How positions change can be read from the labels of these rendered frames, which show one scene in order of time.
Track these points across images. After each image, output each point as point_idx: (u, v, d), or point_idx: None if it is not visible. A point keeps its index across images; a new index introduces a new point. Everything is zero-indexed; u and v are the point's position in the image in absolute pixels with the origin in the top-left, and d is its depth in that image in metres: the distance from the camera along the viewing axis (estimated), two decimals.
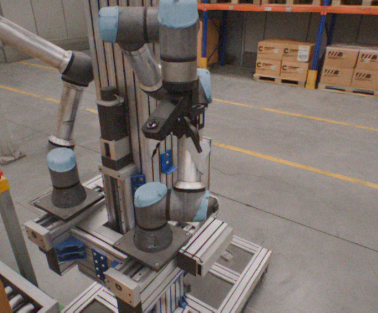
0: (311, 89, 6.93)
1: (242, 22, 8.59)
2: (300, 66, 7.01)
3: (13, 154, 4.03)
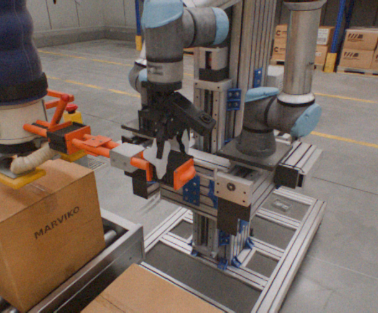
0: (331, 72, 6.92)
1: None
2: (319, 49, 7.01)
3: None
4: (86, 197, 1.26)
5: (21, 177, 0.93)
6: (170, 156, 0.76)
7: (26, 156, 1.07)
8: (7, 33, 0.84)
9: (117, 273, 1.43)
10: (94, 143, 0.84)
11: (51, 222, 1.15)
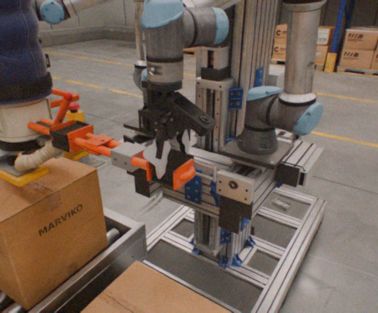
0: (331, 72, 6.94)
1: None
2: (319, 49, 7.02)
3: None
4: (89, 195, 1.27)
5: (24, 175, 0.94)
6: (170, 156, 0.76)
7: (30, 154, 1.08)
8: (13, 33, 0.86)
9: (120, 271, 1.44)
10: (96, 141, 0.85)
11: (55, 219, 1.16)
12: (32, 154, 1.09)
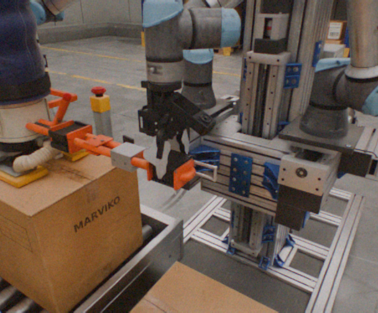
0: None
1: None
2: (331, 44, 6.85)
3: None
4: (127, 185, 1.11)
5: (23, 176, 0.93)
6: (170, 156, 0.76)
7: (28, 154, 1.08)
8: (11, 33, 0.85)
9: (157, 272, 1.27)
10: (95, 142, 0.85)
11: (91, 213, 0.99)
12: (30, 154, 1.08)
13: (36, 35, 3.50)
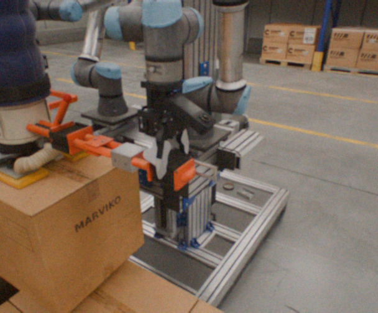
0: (318, 71, 7.05)
1: (248, 9, 8.71)
2: (306, 48, 7.14)
3: None
4: (127, 185, 1.10)
5: (24, 177, 0.94)
6: (170, 156, 0.76)
7: (29, 154, 1.08)
8: (10, 35, 0.85)
9: None
10: (96, 143, 0.85)
11: (92, 213, 0.99)
12: (31, 154, 1.08)
13: None
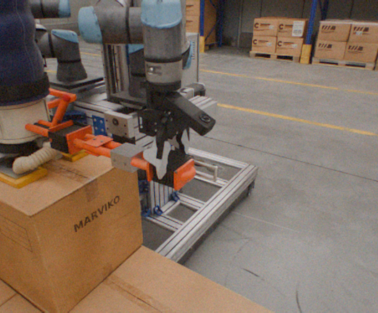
0: (306, 63, 7.12)
1: (239, 3, 8.78)
2: (295, 41, 7.20)
3: None
4: (127, 185, 1.10)
5: (23, 177, 0.93)
6: (170, 156, 0.76)
7: (28, 153, 1.07)
8: (9, 34, 0.85)
9: None
10: (95, 143, 0.84)
11: (91, 212, 0.99)
12: (30, 154, 1.08)
13: None
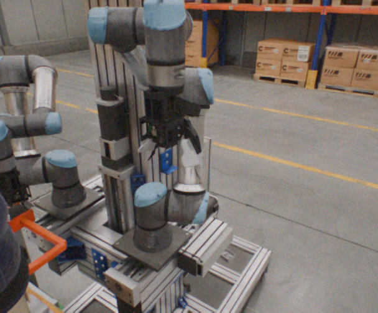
0: (311, 89, 6.93)
1: (242, 22, 8.59)
2: (300, 66, 7.01)
3: None
4: None
5: None
6: None
7: None
8: None
9: None
10: None
11: None
12: None
13: None
